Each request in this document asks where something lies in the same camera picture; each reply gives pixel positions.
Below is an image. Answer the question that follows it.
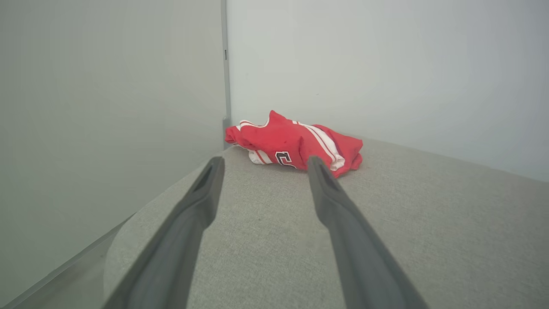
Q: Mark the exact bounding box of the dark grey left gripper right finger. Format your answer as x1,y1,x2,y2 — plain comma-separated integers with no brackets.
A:
307,156,429,309

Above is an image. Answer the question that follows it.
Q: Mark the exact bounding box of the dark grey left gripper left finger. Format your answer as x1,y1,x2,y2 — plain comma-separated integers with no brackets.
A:
103,156,225,309

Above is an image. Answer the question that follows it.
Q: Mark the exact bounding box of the red and white garment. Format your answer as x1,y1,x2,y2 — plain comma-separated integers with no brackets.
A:
225,110,364,179

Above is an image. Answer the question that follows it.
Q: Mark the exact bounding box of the grey fabric sofa cushion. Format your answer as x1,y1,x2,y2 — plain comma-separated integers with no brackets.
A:
103,136,549,309

